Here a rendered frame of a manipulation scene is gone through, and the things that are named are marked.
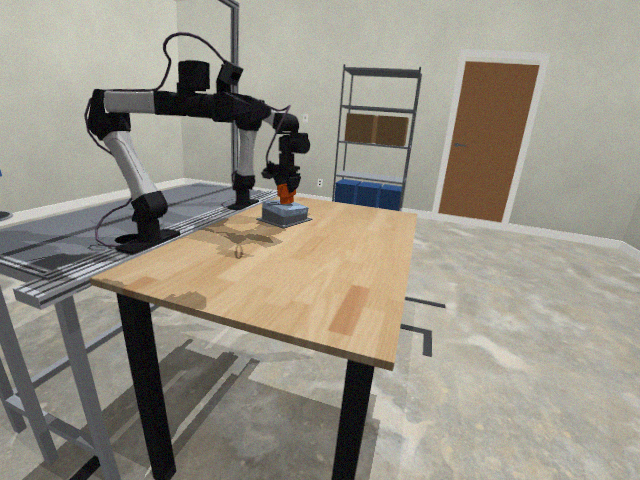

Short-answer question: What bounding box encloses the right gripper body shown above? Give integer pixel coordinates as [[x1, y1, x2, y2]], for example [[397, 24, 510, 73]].
[[202, 91, 254, 123]]

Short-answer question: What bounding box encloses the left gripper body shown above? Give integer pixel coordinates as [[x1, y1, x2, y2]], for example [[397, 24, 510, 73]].
[[273, 153, 301, 187]]

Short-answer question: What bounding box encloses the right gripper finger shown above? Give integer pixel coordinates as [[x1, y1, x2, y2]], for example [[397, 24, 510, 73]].
[[226, 92, 252, 121], [251, 98, 271, 122]]

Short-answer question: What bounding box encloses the light blue metal plate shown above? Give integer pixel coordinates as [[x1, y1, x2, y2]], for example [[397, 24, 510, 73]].
[[262, 200, 309, 217]]

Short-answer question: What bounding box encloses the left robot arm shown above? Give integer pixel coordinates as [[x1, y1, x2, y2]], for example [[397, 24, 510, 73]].
[[226, 108, 310, 211]]

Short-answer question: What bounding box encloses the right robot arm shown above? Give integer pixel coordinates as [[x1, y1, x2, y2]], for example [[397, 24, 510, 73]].
[[88, 60, 244, 255]]

